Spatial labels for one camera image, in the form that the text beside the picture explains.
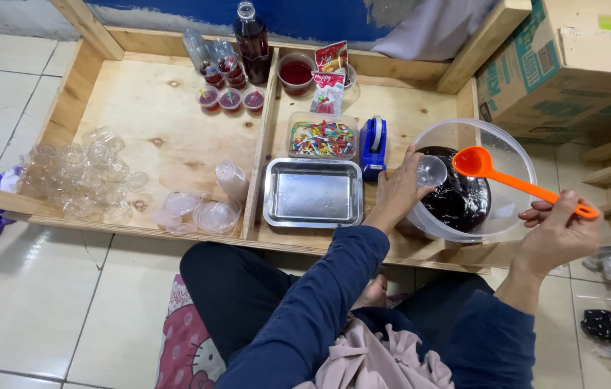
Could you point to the blue tape dispenser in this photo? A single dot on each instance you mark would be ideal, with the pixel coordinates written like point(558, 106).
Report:
point(373, 151)

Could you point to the stacks of filled jelly cups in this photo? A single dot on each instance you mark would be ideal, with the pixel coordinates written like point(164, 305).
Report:
point(224, 73)

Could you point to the pile of clear round lids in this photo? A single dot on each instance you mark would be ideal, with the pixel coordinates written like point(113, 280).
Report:
point(208, 216)

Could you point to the cardboard carton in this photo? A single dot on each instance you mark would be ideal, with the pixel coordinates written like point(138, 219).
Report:
point(570, 65)

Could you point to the sleeve of stacked clear cups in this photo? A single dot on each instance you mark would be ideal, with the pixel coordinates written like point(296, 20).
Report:
point(196, 46)

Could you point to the filled jelly cup with pick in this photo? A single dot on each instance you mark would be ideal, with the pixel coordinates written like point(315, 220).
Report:
point(230, 100)
point(209, 99)
point(254, 100)

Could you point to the large clear plastic bowl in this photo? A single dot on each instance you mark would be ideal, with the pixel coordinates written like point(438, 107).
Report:
point(511, 156)

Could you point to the red and orange sachet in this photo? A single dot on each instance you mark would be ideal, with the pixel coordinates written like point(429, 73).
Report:
point(331, 57)

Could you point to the clear tub of red liquid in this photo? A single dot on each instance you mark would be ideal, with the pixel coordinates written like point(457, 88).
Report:
point(296, 73)

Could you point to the small clear cup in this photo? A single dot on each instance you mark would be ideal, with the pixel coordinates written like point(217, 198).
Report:
point(432, 170)

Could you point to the pink cartoon mat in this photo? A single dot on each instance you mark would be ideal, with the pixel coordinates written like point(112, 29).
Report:
point(183, 340)

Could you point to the dark red jelly liquid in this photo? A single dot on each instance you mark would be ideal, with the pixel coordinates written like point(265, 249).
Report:
point(462, 202)

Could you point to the sleeve of clear lids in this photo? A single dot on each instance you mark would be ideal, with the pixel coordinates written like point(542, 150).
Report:
point(232, 179)

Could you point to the person's dark trousers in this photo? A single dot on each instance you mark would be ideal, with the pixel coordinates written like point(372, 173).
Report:
point(229, 292)

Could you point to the orange plastic ladle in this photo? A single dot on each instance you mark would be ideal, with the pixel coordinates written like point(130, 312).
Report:
point(475, 162)

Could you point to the person's left hand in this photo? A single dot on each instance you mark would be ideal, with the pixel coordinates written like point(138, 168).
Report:
point(394, 189)

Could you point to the pale pink garment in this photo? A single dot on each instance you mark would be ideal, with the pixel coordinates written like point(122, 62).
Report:
point(375, 359)

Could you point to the white and red sachet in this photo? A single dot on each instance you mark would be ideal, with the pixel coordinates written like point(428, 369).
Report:
point(328, 93)

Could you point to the grey cloth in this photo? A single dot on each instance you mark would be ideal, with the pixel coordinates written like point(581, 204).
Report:
point(435, 27)

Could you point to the rectangular metal tray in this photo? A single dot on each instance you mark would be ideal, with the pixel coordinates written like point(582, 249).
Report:
point(313, 194)

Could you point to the wooden partitioned tray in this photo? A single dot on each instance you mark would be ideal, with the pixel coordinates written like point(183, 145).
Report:
point(164, 135)

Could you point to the pile of empty clear cups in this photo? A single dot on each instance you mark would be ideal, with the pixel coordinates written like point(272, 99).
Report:
point(81, 175)

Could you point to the clear box of colourful picks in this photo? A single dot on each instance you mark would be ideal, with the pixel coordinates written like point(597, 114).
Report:
point(322, 138)

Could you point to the bottle of dark red syrup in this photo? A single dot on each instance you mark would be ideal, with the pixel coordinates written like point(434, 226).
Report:
point(252, 46)

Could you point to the person's foot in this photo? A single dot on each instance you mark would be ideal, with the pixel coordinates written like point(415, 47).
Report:
point(373, 294)

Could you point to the person's right hand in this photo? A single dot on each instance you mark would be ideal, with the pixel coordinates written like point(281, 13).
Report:
point(565, 237)

